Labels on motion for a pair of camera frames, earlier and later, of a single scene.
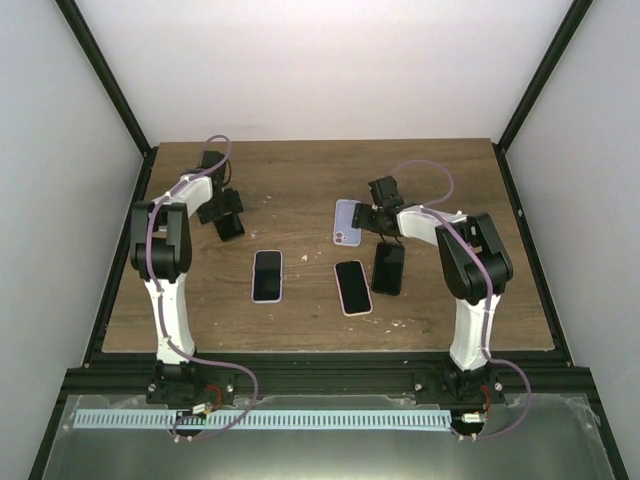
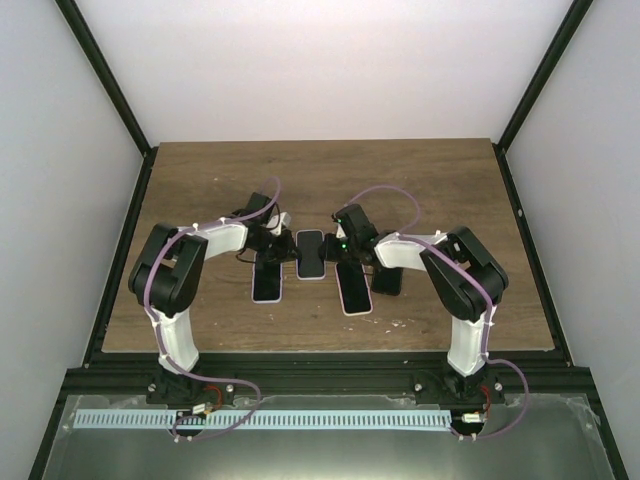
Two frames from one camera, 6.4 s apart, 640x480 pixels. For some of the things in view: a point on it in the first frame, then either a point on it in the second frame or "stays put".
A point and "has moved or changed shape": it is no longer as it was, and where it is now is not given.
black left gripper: x=233 y=205 -> x=286 y=249
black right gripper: x=359 y=220 -> x=328 y=252
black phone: x=267 y=274 stays put
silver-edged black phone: x=388 y=268 stays put
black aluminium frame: x=511 y=377 stays put
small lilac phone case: x=344 y=234 has moved or changed shape
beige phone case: x=353 y=288 stays put
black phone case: x=387 y=273 stays put
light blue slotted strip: x=266 y=418 stays put
